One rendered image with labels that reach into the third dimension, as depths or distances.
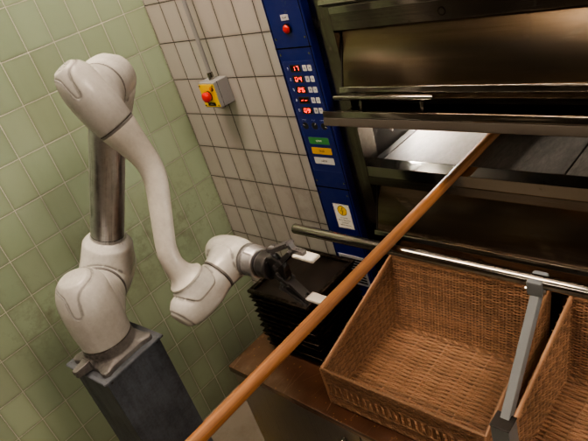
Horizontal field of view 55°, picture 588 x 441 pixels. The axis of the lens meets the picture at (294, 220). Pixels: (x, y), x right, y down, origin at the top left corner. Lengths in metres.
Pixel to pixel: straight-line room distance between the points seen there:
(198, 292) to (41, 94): 1.01
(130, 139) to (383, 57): 0.74
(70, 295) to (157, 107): 1.01
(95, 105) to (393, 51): 0.81
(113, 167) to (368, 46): 0.80
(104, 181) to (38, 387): 0.99
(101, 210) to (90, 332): 0.35
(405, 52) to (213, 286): 0.82
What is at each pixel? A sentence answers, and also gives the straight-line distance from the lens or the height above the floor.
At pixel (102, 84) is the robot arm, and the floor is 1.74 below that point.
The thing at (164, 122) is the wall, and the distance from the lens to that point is 2.42.
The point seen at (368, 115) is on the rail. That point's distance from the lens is 1.59.
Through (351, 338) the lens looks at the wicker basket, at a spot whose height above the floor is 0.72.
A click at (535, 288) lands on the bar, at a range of 1.30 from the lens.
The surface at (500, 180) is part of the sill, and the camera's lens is 1.66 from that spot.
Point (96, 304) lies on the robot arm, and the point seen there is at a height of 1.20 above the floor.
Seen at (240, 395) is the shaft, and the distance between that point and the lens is 1.16.
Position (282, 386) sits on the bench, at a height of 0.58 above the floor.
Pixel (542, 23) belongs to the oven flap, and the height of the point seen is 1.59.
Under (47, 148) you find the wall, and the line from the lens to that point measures 2.20.
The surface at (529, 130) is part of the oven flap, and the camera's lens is 1.38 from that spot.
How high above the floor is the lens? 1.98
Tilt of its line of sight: 28 degrees down
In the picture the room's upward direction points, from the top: 18 degrees counter-clockwise
